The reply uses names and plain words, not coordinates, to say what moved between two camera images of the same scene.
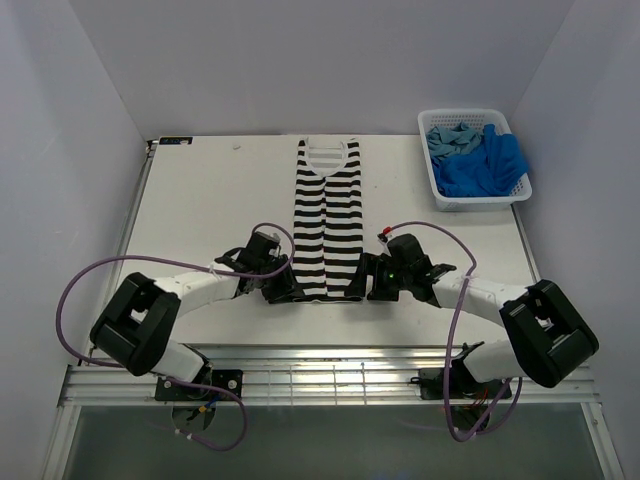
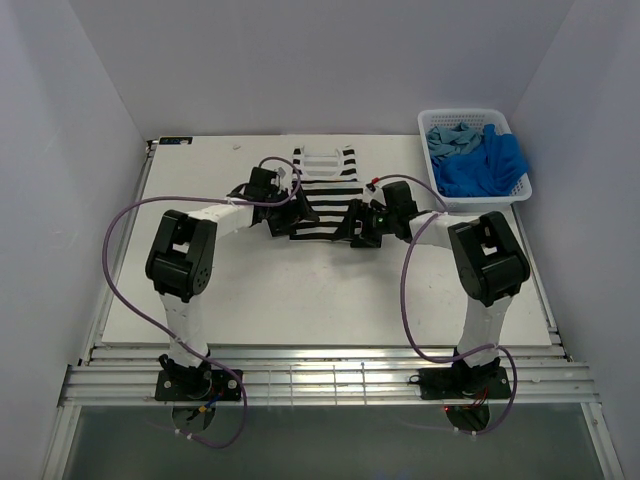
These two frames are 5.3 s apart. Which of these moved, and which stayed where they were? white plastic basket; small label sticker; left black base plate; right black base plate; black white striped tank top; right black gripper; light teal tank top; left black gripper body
Moved: left black gripper body; black white striped tank top; right black gripper
Stayed: light teal tank top; right black base plate; left black base plate; white plastic basket; small label sticker
